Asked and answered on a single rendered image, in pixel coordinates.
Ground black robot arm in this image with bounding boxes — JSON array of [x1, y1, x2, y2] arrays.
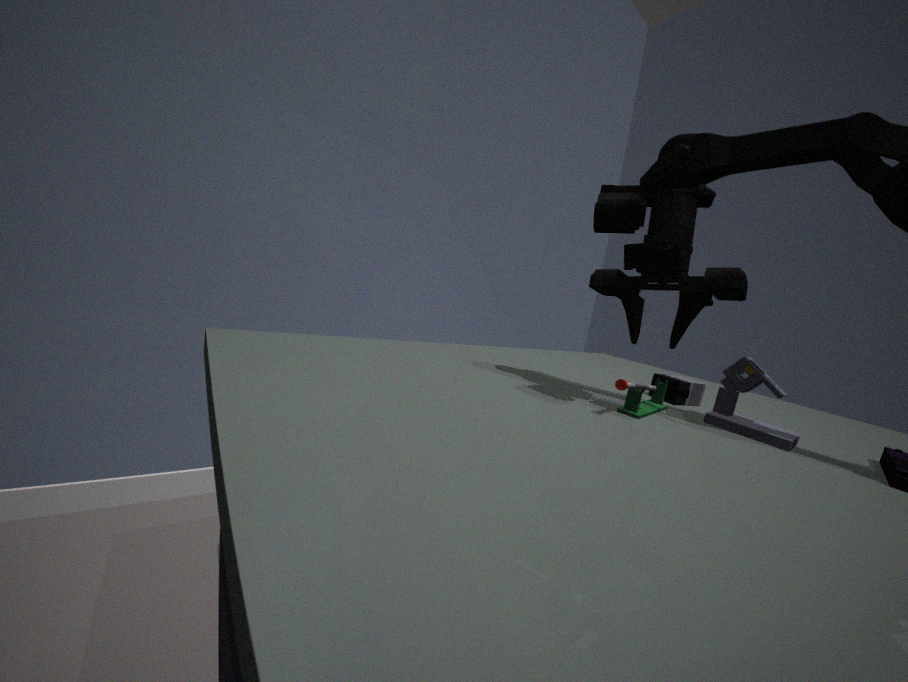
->
[[593, 112, 908, 273]]

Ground grey tapered pin with red cap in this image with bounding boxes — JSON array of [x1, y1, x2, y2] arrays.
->
[[615, 379, 657, 391]]

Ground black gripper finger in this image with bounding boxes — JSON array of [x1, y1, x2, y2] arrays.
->
[[669, 291, 713, 349], [612, 289, 644, 344]]

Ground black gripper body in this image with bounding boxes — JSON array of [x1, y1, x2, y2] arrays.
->
[[589, 225, 748, 301]]

